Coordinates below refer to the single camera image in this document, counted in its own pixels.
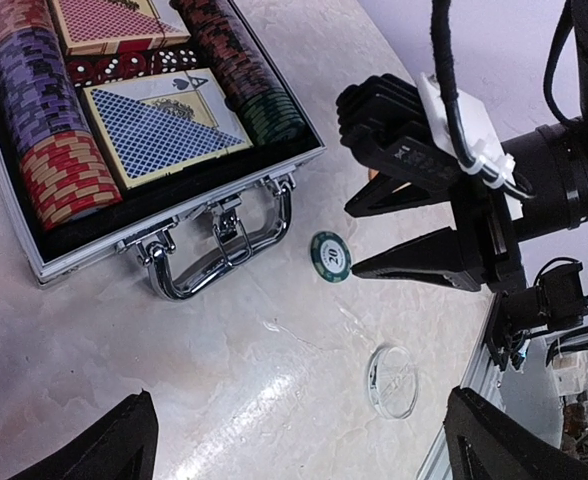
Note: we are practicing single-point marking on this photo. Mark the single green poker chip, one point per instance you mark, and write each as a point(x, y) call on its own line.
point(330, 256)

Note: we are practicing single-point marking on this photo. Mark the front aluminium frame rail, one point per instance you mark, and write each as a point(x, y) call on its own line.
point(483, 377)

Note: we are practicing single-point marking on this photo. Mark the clear round dealer puck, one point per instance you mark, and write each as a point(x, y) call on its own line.
point(392, 382)

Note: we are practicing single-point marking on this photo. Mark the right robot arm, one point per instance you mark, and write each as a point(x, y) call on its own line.
point(543, 175)

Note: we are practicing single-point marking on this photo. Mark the blue playing card deck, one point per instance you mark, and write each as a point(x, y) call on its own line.
point(156, 126)

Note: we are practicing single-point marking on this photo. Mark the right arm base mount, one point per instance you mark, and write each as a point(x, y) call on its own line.
point(554, 302)

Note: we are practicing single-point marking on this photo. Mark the green poker chip stack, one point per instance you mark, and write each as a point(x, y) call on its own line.
point(271, 117)

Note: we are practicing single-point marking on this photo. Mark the red playing card deck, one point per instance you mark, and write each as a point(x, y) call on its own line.
point(103, 27)

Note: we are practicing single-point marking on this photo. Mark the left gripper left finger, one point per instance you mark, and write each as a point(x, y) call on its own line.
point(122, 444)

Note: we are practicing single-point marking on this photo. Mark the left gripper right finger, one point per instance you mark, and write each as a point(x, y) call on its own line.
point(485, 443)

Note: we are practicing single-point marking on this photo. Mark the aluminium poker case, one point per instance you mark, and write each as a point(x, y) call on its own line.
point(189, 229)

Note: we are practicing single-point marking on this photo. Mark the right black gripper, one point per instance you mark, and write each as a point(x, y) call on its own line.
point(483, 250)

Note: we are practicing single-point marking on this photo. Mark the red dice in case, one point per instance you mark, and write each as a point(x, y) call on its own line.
point(102, 69)

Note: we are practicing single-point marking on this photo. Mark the orange big blind button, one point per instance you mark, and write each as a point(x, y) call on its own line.
point(392, 184)

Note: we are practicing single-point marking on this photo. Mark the chip row in case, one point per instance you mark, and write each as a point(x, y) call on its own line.
point(59, 160)
point(228, 49)

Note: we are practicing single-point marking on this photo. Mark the left chip row in case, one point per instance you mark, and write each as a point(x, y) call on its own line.
point(59, 160)

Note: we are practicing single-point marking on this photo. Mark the right chip row in case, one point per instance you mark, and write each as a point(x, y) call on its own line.
point(228, 49)

